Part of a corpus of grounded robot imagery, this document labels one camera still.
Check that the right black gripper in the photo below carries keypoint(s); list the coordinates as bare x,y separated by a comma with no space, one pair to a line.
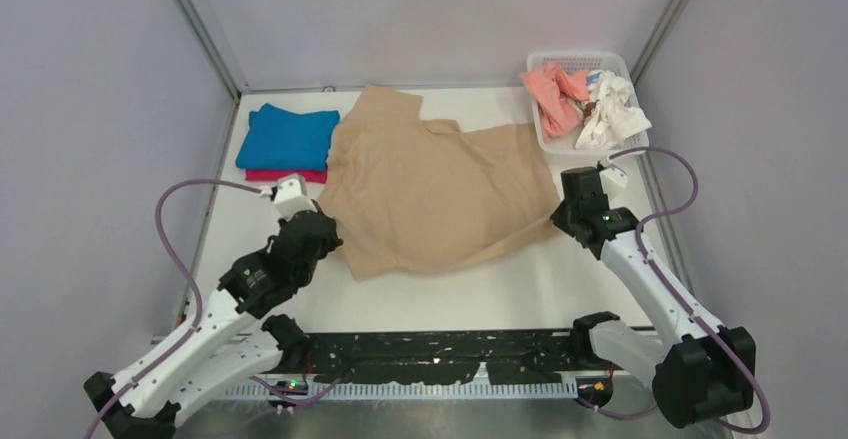
559,219

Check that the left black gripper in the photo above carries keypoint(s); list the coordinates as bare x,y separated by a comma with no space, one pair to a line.
333,240

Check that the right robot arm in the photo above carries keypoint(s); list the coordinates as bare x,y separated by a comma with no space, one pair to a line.
697,369

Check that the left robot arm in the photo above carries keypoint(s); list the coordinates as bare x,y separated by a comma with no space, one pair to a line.
233,337

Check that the white plastic basket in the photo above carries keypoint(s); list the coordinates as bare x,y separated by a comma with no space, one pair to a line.
571,62

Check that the folded magenta t shirt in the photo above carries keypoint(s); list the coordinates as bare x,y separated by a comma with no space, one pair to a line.
270,175

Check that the white t shirt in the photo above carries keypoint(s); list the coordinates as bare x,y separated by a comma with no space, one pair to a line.
610,118

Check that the folded blue t shirt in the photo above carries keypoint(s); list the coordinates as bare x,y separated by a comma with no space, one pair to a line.
278,139

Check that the pink t shirt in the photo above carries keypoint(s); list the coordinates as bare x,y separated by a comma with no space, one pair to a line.
559,96

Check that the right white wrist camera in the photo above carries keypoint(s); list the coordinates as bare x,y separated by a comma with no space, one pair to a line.
614,179

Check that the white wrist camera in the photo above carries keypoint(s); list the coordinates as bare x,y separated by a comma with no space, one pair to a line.
614,179
289,197

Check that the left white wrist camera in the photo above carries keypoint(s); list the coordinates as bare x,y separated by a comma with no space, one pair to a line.
289,197

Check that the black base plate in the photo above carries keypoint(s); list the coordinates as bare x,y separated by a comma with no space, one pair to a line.
535,356

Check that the aluminium frame rail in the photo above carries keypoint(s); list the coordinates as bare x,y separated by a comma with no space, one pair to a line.
481,384

